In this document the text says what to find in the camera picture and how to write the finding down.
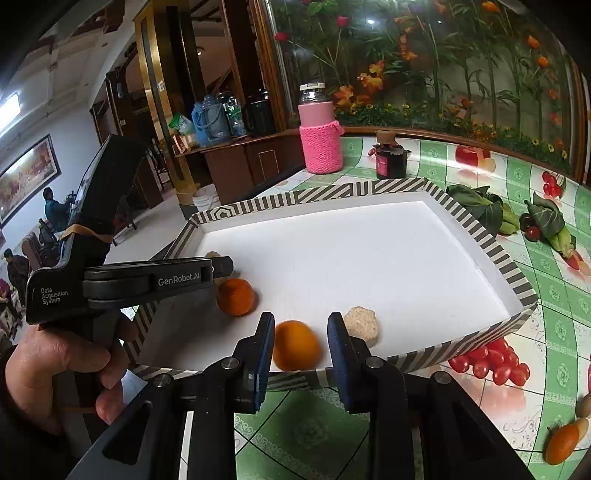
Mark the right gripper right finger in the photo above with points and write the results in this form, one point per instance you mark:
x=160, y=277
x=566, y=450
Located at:
x=349, y=355

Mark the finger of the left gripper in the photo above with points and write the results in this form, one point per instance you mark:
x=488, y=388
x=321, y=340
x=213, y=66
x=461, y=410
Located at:
x=222, y=267

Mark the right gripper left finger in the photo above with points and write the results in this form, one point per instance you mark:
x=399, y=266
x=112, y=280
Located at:
x=254, y=354

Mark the small orange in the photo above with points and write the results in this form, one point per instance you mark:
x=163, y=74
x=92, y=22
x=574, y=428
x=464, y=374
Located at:
x=235, y=297

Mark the large orange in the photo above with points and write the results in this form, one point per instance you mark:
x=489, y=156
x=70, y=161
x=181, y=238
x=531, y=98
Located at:
x=296, y=347

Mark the brown kiwi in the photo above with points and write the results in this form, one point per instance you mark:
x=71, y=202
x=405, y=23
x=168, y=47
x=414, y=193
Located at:
x=583, y=407

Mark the small tangerine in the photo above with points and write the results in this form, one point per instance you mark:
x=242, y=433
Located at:
x=561, y=444

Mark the person's left hand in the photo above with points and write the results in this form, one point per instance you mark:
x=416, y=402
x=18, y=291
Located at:
x=43, y=354

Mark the wooden side cabinet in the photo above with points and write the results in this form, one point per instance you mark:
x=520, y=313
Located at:
x=242, y=168

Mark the white tray striped rim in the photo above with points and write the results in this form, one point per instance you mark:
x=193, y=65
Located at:
x=440, y=284

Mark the blue water jug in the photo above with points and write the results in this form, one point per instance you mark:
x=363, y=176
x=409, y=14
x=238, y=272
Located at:
x=210, y=123

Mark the pink knitted sleeve bottle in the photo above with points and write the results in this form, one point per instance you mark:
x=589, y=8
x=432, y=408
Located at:
x=319, y=131

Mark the small dark jar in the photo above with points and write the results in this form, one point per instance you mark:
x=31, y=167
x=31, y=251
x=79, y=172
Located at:
x=391, y=157

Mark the green leafy vegetable left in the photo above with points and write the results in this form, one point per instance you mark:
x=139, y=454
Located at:
x=488, y=208

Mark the green leafy vegetable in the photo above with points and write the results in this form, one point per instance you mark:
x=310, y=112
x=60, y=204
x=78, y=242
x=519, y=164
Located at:
x=550, y=221
x=488, y=208

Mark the dark red cherry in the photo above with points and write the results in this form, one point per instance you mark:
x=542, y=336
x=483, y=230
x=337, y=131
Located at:
x=533, y=233

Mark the green leafy vegetable right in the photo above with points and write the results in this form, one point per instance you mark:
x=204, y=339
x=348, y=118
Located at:
x=550, y=221

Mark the framed wall painting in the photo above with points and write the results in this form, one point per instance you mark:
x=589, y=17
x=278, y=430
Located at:
x=26, y=176

